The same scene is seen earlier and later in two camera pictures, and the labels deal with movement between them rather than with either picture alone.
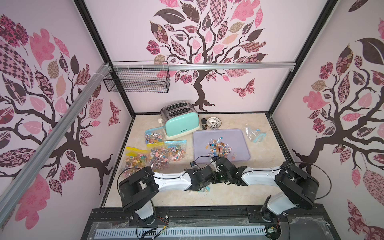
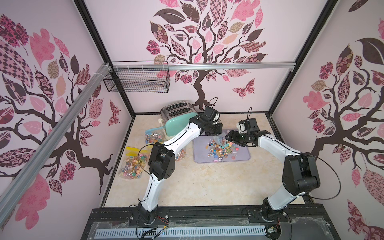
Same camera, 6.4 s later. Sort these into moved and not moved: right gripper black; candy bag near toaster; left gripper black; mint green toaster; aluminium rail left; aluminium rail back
Moved: right gripper black; left gripper black
Not moved: aluminium rail left; aluminium rail back; mint green toaster; candy bag near toaster
